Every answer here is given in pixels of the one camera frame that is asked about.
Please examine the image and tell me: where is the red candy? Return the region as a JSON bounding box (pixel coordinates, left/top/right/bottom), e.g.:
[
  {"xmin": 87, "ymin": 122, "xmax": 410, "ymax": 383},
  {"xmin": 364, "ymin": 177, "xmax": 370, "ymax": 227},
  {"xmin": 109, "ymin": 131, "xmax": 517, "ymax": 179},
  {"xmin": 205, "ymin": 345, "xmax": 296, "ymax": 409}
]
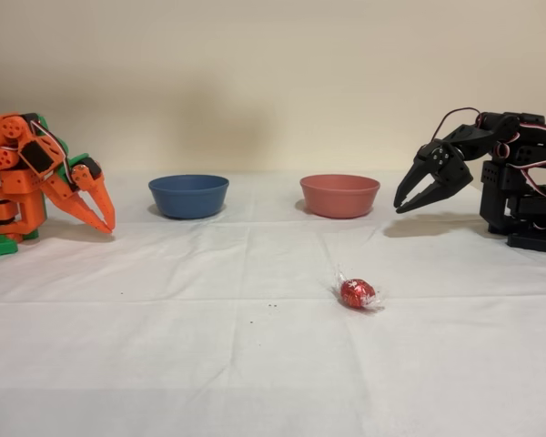
[{"xmin": 331, "ymin": 263, "xmax": 387, "ymax": 313}]

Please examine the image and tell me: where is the blue bowl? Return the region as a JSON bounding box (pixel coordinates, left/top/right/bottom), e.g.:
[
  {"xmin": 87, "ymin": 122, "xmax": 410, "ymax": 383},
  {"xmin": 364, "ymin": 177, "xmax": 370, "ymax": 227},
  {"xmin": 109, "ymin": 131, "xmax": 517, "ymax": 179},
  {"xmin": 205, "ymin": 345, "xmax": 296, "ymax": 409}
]
[{"xmin": 147, "ymin": 174, "xmax": 231, "ymax": 220}]

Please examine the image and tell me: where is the red bowl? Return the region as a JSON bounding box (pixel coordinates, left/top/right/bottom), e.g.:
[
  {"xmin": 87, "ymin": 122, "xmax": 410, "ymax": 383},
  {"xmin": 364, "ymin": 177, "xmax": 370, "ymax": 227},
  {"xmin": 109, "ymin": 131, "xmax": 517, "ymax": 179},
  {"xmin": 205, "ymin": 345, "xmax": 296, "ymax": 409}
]
[{"xmin": 298, "ymin": 174, "xmax": 381, "ymax": 220}]

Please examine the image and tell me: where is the white tablecloth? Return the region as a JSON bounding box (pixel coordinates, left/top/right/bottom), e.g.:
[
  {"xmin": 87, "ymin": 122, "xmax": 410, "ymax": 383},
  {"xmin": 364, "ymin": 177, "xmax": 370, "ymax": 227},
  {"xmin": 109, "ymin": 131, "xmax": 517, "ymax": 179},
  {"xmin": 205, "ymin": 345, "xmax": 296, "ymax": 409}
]
[{"xmin": 0, "ymin": 170, "xmax": 546, "ymax": 437}]

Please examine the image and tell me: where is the orange arm servo cable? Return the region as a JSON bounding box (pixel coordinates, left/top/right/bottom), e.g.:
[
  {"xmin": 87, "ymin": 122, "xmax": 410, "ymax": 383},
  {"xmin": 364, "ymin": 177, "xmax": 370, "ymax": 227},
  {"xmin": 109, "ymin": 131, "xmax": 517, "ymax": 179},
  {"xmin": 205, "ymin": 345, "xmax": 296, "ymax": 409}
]
[{"xmin": 29, "ymin": 118, "xmax": 74, "ymax": 186}]

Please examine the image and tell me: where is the thin gripper servo cable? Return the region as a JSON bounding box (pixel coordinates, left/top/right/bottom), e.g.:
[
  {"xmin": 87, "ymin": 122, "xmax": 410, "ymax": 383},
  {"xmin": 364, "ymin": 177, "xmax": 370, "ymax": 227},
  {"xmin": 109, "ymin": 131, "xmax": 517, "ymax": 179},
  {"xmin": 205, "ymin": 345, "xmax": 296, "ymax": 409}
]
[{"xmin": 430, "ymin": 107, "xmax": 483, "ymax": 143}]

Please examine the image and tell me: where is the striped arm servo cable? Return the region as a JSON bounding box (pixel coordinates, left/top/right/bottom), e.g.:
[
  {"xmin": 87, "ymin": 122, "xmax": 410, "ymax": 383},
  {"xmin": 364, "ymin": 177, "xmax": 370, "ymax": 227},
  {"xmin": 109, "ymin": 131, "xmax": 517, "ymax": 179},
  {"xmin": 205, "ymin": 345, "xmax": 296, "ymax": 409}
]
[{"xmin": 494, "ymin": 116, "xmax": 546, "ymax": 231}]

